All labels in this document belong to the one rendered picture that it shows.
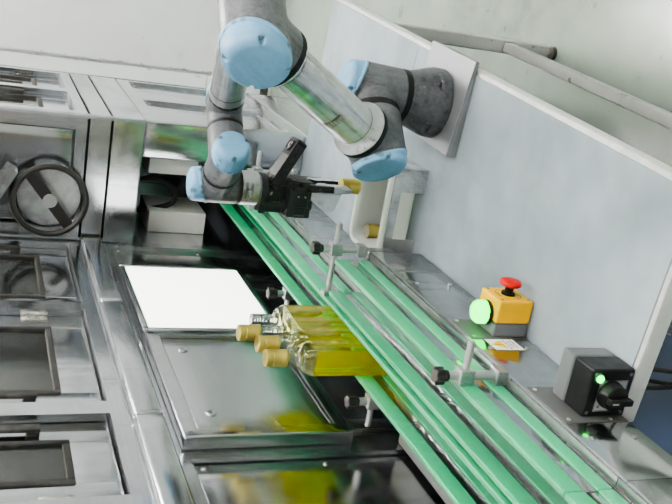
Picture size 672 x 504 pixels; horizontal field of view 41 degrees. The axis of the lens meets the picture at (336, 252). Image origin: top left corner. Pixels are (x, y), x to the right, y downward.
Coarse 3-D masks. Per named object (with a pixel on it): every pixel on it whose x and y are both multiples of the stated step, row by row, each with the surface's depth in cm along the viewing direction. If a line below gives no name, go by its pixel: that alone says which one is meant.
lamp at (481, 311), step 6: (480, 300) 162; (486, 300) 162; (474, 306) 162; (480, 306) 161; (486, 306) 161; (492, 306) 161; (474, 312) 162; (480, 312) 161; (486, 312) 161; (492, 312) 161; (474, 318) 162; (480, 318) 161; (486, 318) 161; (492, 318) 161
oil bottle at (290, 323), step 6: (288, 318) 187; (294, 318) 187; (300, 318) 188; (306, 318) 188; (312, 318) 189; (318, 318) 189; (324, 318) 190; (330, 318) 191; (336, 318) 191; (282, 324) 186; (288, 324) 185; (294, 324) 184; (300, 324) 185; (306, 324) 185; (312, 324) 186; (318, 324) 186; (324, 324) 187; (330, 324) 188; (336, 324) 188; (342, 324) 189; (288, 330) 184; (288, 336) 184
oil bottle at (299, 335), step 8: (296, 328) 182; (304, 328) 183; (312, 328) 183; (320, 328) 184; (328, 328) 185; (336, 328) 185; (344, 328) 186; (296, 336) 179; (304, 336) 179; (312, 336) 180; (320, 336) 180; (328, 336) 181; (336, 336) 182; (344, 336) 182; (352, 336) 183; (296, 344) 179
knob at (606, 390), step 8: (608, 384) 135; (616, 384) 135; (600, 392) 135; (608, 392) 134; (616, 392) 134; (624, 392) 134; (600, 400) 135; (608, 400) 133; (616, 400) 133; (624, 400) 134; (632, 400) 134; (608, 408) 134; (616, 408) 135
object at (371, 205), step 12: (384, 180) 216; (360, 192) 216; (372, 192) 217; (384, 192) 217; (360, 204) 217; (372, 204) 218; (384, 204) 201; (360, 216) 218; (372, 216) 219; (384, 216) 202; (360, 228) 219; (384, 228) 203; (360, 240) 215; (372, 240) 216
